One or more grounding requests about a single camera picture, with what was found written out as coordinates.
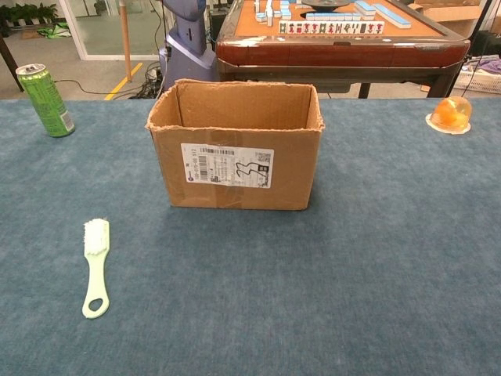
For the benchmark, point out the white plastic basket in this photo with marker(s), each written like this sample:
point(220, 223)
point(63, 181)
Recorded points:
point(481, 81)

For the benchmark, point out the brown mahjong table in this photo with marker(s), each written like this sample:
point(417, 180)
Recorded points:
point(332, 51)

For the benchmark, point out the orange fruit jelly cup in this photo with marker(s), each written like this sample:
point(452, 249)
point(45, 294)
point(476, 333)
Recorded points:
point(450, 113)

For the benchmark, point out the blue-backed mahjong tile cluster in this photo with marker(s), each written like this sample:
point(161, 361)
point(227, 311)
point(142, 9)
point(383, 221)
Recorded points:
point(270, 13)

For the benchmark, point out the upright wooden pole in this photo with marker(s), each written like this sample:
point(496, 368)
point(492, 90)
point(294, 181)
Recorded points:
point(125, 39)

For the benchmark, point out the blue-backed mahjong tile row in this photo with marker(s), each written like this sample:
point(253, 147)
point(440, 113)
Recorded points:
point(332, 16)
point(393, 15)

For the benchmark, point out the blue felt table mat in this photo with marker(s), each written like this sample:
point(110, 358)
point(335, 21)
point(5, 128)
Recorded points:
point(391, 235)

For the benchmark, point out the purple cloth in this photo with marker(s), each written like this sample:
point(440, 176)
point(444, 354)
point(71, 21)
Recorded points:
point(492, 66)

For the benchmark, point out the green potted plants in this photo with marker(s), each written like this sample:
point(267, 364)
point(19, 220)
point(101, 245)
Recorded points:
point(27, 15)

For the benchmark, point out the face-up mahjong tile row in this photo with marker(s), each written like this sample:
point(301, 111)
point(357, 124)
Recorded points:
point(332, 28)

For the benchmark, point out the green drink can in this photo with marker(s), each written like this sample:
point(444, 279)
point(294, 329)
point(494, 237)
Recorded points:
point(47, 102)

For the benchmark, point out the open cardboard box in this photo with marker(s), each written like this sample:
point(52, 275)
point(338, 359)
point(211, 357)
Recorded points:
point(235, 188)

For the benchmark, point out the white framed glass partition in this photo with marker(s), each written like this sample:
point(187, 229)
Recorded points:
point(117, 57)

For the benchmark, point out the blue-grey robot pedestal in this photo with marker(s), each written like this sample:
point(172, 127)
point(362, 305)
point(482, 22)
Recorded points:
point(188, 35)

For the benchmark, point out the dark table leg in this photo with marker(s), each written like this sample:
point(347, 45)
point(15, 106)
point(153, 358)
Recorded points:
point(9, 62)

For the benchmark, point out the blue-backed mahjong tile stack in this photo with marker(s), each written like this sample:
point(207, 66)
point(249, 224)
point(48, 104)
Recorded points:
point(365, 8)

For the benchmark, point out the mint green plastic brush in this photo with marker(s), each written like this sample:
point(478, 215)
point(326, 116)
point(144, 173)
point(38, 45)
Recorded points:
point(96, 274)

